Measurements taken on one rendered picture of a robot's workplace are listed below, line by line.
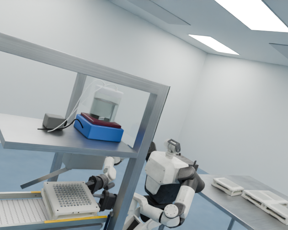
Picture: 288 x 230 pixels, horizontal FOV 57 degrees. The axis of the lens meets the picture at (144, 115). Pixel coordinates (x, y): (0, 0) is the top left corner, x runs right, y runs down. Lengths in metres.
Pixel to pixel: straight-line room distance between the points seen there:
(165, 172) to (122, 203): 0.39
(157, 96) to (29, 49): 0.62
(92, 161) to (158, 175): 0.45
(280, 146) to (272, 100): 0.99
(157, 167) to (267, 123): 4.70
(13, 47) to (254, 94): 5.87
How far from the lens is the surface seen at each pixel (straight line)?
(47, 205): 1.51
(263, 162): 6.25
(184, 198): 1.58
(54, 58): 1.05
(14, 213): 1.50
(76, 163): 1.54
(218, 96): 6.90
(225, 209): 2.50
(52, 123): 1.34
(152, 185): 1.82
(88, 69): 1.10
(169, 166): 1.72
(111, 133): 1.39
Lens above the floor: 1.75
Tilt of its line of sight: 8 degrees down
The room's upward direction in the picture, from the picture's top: 18 degrees clockwise
